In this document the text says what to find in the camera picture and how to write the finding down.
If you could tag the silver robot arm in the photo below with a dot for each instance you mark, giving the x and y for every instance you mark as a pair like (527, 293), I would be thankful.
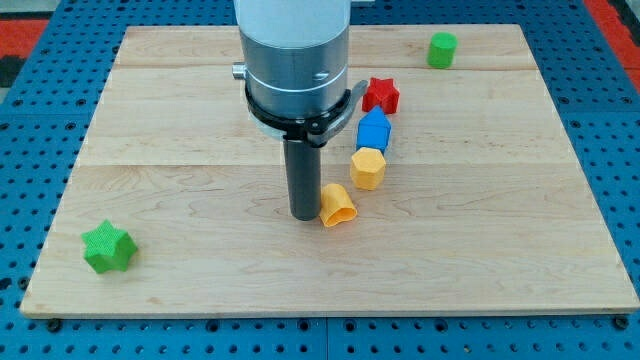
(295, 65)

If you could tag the red star block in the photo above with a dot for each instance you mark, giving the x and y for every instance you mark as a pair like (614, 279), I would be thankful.
(383, 93)

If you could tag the green star block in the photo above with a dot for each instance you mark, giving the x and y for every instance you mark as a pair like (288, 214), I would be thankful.
(108, 248)

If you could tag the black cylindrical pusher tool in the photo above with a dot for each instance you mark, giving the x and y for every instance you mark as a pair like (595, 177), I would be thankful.
(303, 171)

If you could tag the yellow hexagon block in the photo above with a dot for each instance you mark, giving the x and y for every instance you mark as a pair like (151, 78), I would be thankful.
(367, 168)

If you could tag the blue house-shaped block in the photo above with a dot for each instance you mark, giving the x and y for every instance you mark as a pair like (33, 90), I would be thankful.
(374, 130)

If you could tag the wooden board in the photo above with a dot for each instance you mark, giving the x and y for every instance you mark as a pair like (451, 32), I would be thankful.
(484, 209)

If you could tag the green cylinder block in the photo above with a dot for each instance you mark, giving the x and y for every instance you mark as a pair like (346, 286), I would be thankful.
(442, 49)

